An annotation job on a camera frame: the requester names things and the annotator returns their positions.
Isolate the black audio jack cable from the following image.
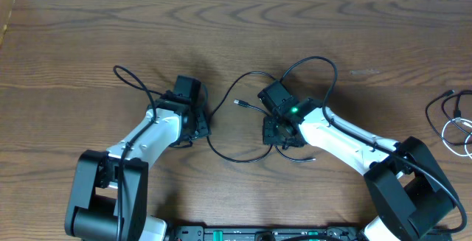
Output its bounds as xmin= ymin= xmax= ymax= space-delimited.
xmin=205 ymin=71 xmax=316 ymax=164

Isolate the white USB cable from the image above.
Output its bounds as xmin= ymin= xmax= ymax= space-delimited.
xmin=440 ymin=117 xmax=472 ymax=160

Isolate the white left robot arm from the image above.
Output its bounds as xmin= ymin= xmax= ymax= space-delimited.
xmin=64 ymin=75 xmax=210 ymax=240

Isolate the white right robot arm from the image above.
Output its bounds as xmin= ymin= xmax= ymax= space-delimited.
xmin=258 ymin=80 xmax=458 ymax=240

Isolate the black right camera cable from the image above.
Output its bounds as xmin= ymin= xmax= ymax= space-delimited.
xmin=280 ymin=55 xmax=468 ymax=234

